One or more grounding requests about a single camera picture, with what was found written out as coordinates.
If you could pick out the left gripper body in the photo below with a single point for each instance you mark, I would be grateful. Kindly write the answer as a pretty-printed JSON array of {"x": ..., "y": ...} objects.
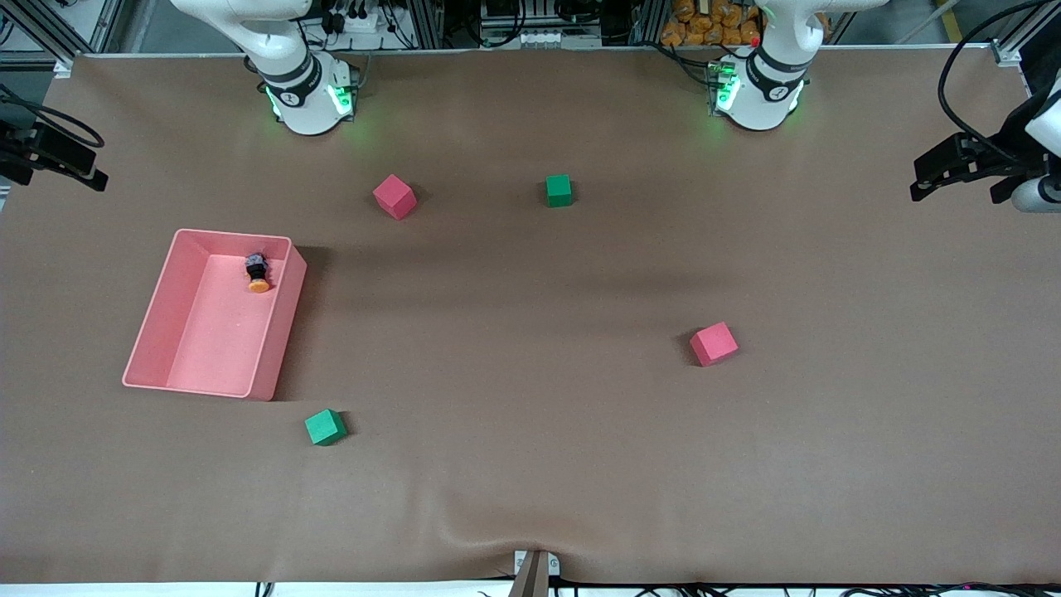
[{"x": 1013, "y": 133}]

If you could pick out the orange cap push button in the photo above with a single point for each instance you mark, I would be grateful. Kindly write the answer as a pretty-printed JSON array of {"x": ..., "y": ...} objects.
[{"x": 259, "y": 284}]

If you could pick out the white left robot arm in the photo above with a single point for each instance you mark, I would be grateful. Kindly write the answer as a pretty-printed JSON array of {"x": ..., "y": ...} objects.
[{"x": 758, "y": 99}]

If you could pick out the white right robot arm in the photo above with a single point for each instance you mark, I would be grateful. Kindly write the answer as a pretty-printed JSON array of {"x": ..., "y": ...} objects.
[{"x": 307, "y": 108}]

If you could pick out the pink plastic bin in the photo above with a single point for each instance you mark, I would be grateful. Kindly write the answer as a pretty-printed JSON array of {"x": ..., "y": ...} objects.
[{"x": 215, "y": 332}]

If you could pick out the pink foam cube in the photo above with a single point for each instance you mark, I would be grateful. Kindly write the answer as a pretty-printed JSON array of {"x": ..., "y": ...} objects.
[
  {"x": 714, "y": 344},
  {"x": 394, "y": 197}
]

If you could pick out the white power strip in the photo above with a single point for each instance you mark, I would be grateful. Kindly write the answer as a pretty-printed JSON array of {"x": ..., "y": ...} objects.
[{"x": 360, "y": 21}]

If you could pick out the green foam cube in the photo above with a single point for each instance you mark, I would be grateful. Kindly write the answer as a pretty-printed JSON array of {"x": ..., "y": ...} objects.
[
  {"x": 325, "y": 427},
  {"x": 559, "y": 191}
]

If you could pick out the grey electronics box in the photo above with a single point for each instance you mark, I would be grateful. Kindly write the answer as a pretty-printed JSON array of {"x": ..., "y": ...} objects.
[{"x": 539, "y": 37}]

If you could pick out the brown table mat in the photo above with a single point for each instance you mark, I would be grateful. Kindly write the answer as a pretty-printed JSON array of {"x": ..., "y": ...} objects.
[{"x": 530, "y": 464}]

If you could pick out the aluminium frame profile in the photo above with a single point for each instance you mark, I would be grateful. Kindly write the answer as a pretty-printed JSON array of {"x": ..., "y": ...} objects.
[
  {"x": 1007, "y": 54},
  {"x": 64, "y": 68}
]

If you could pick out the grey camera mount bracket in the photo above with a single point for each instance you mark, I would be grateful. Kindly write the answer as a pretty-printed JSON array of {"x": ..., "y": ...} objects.
[{"x": 535, "y": 580}]

